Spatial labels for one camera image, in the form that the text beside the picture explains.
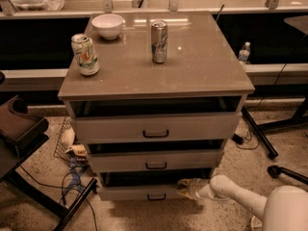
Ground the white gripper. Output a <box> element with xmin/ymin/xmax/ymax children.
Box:
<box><xmin>177</xmin><ymin>178</ymin><xmax>213</xmax><ymax>199</ymax></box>

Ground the grey drawer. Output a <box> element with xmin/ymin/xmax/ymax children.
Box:
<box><xmin>97</xmin><ymin>168</ymin><xmax>210</xmax><ymax>201</ymax></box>
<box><xmin>88</xmin><ymin>149</ymin><xmax>223</xmax><ymax>172</ymax></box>
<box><xmin>70</xmin><ymin>113</ymin><xmax>242</xmax><ymax>144</ymax></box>

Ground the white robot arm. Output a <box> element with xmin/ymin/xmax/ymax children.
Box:
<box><xmin>177</xmin><ymin>175</ymin><xmax>308</xmax><ymax>231</ymax></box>

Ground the grey drawer cabinet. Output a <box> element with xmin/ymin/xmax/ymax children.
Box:
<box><xmin>58</xmin><ymin>11</ymin><xmax>256</xmax><ymax>197</ymax></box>

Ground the black power adapter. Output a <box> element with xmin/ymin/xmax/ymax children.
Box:
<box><xmin>232</xmin><ymin>134</ymin><xmax>244</xmax><ymax>144</ymax></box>

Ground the white knit sneaker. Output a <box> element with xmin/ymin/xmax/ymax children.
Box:
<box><xmin>250</xmin><ymin>216</ymin><xmax>262</xmax><ymax>231</ymax></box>

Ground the black stand foot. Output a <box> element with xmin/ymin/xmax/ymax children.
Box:
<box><xmin>268</xmin><ymin>166</ymin><xmax>308</xmax><ymax>185</ymax></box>

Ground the clear plastic water bottle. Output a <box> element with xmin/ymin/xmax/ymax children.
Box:
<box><xmin>238</xmin><ymin>41</ymin><xmax>250</xmax><ymax>64</ymax></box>

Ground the tall silver drink can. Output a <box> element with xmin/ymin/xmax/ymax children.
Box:
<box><xmin>151</xmin><ymin>20</ymin><xmax>167</xmax><ymax>64</ymax></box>

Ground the green white soda can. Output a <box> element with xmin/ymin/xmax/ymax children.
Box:
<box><xmin>71</xmin><ymin>34</ymin><xmax>99</xmax><ymax>76</ymax></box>

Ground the dark chair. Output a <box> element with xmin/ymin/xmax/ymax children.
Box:
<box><xmin>0</xmin><ymin>96</ymin><xmax>97</xmax><ymax>231</ymax></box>

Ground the white ceramic bowl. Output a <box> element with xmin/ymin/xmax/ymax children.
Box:
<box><xmin>91</xmin><ymin>13</ymin><xmax>123</xmax><ymax>39</ymax></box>

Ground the blue cable bundle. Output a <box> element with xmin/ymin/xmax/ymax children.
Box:
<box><xmin>61</xmin><ymin>157</ymin><xmax>90</xmax><ymax>207</ymax></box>

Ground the wire mesh basket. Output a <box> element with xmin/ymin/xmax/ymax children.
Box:
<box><xmin>54</xmin><ymin>117</ymin><xmax>87</xmax><ymax>166</ymax></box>

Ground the black table leg frame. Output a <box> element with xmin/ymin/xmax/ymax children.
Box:
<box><xmin>242</xmin><ymin>97</ymin><xmax>308</xmax><ymax>160</ymax></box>

